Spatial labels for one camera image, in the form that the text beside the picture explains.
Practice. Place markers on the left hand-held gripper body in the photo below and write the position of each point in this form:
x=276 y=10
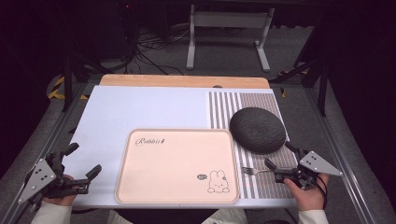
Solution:
x=39 y=179

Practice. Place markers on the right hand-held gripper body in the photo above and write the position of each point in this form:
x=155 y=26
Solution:
x=316 y=163

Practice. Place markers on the silver fork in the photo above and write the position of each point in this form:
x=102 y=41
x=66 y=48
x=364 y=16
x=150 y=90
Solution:
x=250 y=170

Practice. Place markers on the person's left hand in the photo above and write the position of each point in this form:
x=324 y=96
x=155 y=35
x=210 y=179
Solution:
x=60 y=200

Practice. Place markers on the person's right hand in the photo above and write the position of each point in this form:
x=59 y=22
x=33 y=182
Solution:
x=309 y=199

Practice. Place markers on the grey striped placemat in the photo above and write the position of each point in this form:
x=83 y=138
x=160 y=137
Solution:
x=264 y=186

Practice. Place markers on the dark grey round plate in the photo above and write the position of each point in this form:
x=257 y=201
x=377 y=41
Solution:
x=257 y=130

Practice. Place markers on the black tripod stand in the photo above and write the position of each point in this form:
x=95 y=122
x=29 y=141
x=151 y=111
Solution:
x=67 y=84
x=322 y=90

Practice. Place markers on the person's lap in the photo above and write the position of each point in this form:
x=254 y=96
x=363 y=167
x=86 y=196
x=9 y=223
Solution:
x=224 y=217

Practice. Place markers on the white table mat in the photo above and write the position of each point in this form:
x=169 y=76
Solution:
x=140 y=109

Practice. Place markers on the pink tray with rabbit print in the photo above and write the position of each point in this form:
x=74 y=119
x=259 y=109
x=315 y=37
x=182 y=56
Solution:
x=174 y=171

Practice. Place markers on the wooden table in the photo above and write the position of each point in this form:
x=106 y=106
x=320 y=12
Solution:
x=183 y=81

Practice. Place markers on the black equipment box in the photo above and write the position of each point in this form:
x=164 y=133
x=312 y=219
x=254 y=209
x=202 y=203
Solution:
x=120 y=28

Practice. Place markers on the white metal stand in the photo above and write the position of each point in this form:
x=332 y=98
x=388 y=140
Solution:
x=229 y=18

